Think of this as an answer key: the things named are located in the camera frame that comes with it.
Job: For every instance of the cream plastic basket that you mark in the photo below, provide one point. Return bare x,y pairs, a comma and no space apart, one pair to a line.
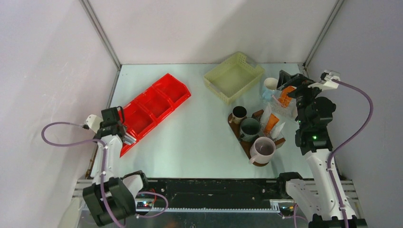
233,77

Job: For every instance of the brown mug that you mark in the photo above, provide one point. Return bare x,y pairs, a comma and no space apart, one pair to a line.
238,113

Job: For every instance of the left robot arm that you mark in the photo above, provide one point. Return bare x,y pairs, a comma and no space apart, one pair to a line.
111,197

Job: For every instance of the pink capped tube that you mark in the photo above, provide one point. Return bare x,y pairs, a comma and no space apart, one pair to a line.
275,132

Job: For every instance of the pink white mug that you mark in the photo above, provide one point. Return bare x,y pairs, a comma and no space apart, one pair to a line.
262,151

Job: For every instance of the orange toothpaste tube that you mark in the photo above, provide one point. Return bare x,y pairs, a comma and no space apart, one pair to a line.
284,99
272,121

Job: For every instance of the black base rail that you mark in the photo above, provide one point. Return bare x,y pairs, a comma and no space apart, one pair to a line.
216,194

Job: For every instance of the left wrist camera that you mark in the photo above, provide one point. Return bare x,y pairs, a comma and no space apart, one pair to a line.
109,117

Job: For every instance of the dark green mug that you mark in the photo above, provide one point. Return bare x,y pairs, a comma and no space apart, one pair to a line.
249,130

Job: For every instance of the dark blue capped tube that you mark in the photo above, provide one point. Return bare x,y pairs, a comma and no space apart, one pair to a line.
266,115

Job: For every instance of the light blue mug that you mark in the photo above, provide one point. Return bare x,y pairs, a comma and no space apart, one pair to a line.
268,88

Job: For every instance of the white toothbrush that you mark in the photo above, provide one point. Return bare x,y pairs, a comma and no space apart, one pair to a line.
129,139

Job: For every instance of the clear textured acrylic tray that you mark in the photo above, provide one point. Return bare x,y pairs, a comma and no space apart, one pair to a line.
289,112

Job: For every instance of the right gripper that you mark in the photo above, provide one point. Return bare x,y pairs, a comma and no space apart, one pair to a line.
286,80

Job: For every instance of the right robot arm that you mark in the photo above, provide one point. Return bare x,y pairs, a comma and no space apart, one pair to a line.
330,208

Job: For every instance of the brown oval wooden tray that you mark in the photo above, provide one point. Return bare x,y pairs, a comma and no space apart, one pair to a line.
246,146

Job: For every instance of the red divided organizer bin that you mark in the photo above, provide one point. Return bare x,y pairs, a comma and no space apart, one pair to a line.
151,107

